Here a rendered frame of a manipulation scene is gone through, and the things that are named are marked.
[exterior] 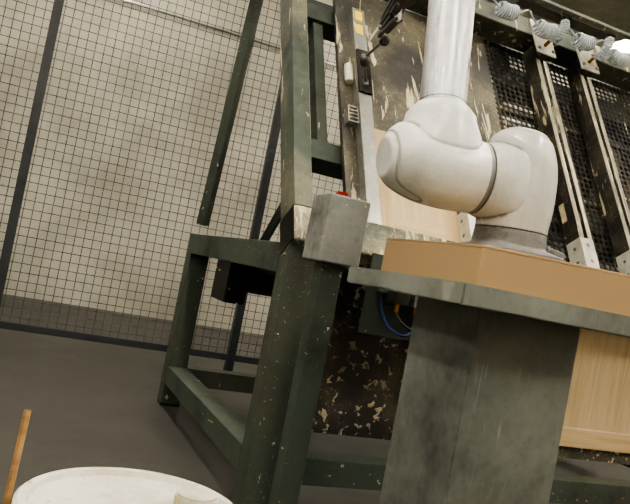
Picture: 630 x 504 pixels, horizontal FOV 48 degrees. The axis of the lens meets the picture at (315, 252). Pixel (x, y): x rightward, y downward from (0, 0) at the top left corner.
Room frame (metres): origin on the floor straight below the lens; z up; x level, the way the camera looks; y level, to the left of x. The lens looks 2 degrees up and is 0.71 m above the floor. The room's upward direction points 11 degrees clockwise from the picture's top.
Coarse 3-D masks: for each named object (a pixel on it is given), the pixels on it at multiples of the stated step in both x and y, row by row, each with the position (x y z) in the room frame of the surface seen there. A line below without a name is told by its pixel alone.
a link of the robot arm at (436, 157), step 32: (448, 0) 1.48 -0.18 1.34; (448, 32) 1.46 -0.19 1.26; (448, 64) 1.45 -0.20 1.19; (448, 96) 1.44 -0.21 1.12; (416, 128) 1.40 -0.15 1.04; (448, 128) 1.40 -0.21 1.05; (384, 160) 1.43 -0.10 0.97; (416, 160) 1.38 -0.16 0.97; (448, 160) 1.39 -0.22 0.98; (480, 160) 1.41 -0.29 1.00; (416, 192) 1.42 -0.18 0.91; (448, 192) 1.41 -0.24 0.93; (480, 192) 1.42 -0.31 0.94
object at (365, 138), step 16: (352, 16) 2.59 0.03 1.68; (352, 32) 2.56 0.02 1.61; (352, 48) 2.53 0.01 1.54; (352, 64) 2.50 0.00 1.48; (368, 96) 2.42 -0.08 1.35; (368, 112) 2.38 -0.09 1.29; (368, 128) 2.35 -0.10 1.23; (368, 144) 2.31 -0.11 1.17; (368, 160) 2.28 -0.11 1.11; (368, 176) 2.25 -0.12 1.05; (368, 192) 2.22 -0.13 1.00
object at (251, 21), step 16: (256, 0) 3.08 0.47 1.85; (256, 16) 3.11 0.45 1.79; (240, 48) 3.13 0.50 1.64; (240, 64) 3.13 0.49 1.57; (240, 80) 3.15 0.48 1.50; (224, 112) 3.17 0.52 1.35; (224, 128) 3.18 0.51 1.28; (224, 144) 3.19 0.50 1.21; (224, 160) 3.23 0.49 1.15; (208, 176) 3.22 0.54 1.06; (208, 192) 3.23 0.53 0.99; (208, 208) 3.24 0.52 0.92; (208, 224) 3.28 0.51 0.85; (272, 224) 2.57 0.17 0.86
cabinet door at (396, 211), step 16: (384, 192) 2.28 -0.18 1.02; (384, 208) 2.25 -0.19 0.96; (400, 208) 2.28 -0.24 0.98; (416, 208) 2.31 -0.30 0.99; (432, 208) 2.34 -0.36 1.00; (384, 224) 2.22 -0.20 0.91; (400, 224) 2.24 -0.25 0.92; (416, 224) 2.27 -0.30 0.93; (432, 224) 2.31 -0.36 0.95; (448, 224) 2.34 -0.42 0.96
